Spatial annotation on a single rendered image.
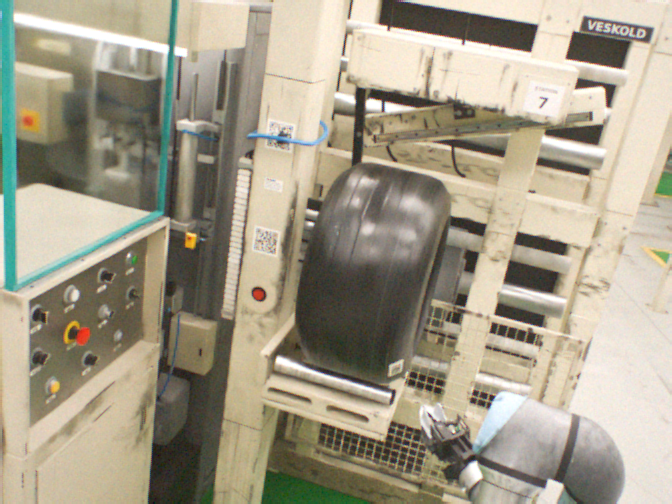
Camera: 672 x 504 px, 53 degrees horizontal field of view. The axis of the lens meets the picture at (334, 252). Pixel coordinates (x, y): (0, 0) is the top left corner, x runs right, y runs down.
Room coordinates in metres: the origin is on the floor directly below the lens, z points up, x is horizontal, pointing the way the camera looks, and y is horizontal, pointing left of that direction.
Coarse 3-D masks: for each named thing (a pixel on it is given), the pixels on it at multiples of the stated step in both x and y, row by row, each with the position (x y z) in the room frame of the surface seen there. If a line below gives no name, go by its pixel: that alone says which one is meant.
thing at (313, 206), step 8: (312, 200) 2.23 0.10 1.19; (312, 208) 2.23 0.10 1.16; (304, 216) 2.10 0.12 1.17; (312, 216) 2.10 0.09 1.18; (304, 224) 2.09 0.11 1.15; (312, 224) 2.09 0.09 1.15; (304, 232) 2.11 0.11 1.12; (304, 240) 2.23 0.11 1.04; (304, 248) 2.09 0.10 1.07; (296, 272) 2.11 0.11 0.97; (296, 288) 2.09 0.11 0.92
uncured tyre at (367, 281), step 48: (336, 192) 1.61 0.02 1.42; (384, 192) 1.60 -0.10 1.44; (432, 192) 1.63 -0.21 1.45; (336, 240) 1.50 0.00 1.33; (384, 240) 1.49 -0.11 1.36; (432, 240) 1.52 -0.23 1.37; (336, 288) 1.45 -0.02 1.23; (384, 288) 1.43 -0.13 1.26; (432, 288) 1.87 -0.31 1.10; (336, 336) 1.45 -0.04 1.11; (384, 336) 1.42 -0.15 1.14
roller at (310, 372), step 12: (276, 360) 1.61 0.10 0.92; (288, 360) 1.61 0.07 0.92; (288, 372) 1.60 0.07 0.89; (300, 372) 1.59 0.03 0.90; (312, 372) 1.59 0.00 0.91; (324, 372) 1.59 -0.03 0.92; (336, 372) 1.59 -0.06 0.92; (324, 384) 1.58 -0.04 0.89; (336, 384) 1.57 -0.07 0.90; (348, 384) 1.56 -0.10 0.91; (360, 384) 1.56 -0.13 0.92; (372, 384) 1.56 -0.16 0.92; (372, 396) 1.54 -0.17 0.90; (384, 396) 1.54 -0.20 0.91
